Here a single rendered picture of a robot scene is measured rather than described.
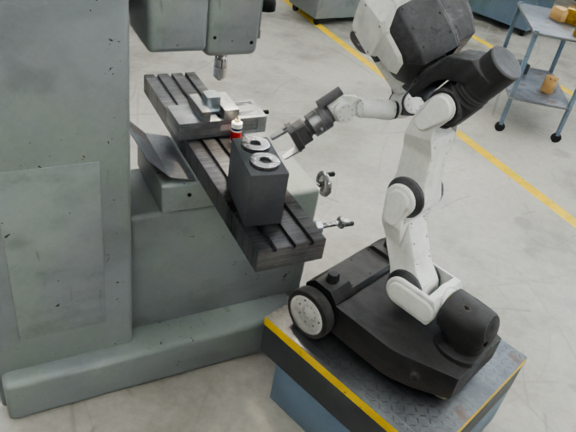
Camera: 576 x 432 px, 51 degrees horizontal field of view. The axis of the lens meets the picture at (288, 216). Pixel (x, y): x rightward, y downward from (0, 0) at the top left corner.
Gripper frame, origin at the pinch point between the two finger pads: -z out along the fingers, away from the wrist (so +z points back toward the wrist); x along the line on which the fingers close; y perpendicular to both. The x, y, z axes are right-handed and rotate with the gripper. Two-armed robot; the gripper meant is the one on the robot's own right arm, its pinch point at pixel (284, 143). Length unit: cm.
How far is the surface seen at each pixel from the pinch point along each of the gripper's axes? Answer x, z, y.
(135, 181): 2, -55, -27
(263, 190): 16.5, -13.8, 32.0
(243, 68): -151, 16, -294
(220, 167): 5.0, -23.2, -2.3
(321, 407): -72, -43, 54
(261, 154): 20.7, -8.4, 22.9
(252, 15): 39.3, 13.5, -15.3
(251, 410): -78, -69, 36
